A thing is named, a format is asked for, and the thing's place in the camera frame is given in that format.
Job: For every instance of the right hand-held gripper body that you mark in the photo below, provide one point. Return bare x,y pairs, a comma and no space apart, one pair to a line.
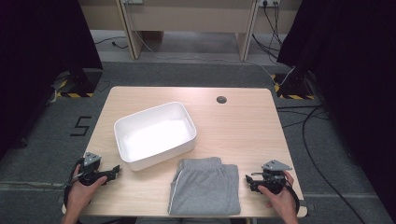
275,165

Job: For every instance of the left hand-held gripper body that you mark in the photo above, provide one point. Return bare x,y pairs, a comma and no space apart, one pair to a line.
90,159

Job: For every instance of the grey pants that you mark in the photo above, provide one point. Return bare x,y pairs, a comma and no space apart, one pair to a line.
205,189

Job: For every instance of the white plastic bin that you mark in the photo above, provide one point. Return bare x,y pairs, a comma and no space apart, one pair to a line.
155,137

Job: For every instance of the person's right hand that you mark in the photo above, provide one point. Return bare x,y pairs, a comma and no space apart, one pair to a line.
281,202

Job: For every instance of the person's left hand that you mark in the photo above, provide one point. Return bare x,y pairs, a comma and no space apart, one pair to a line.
77,196

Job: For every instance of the dark tape corner marker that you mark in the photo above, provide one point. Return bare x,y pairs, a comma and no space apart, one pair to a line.
60,199
310,207

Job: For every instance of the stand base with striped tape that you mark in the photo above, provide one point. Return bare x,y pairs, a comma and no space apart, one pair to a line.
79,84
294,87

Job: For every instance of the black curtain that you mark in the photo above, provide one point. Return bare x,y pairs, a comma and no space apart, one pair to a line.
37,62
358,62

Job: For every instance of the white power outlet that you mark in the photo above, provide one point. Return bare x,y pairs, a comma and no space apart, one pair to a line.
269,2

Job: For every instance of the beige wooden desk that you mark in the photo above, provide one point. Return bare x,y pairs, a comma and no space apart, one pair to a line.
186,18

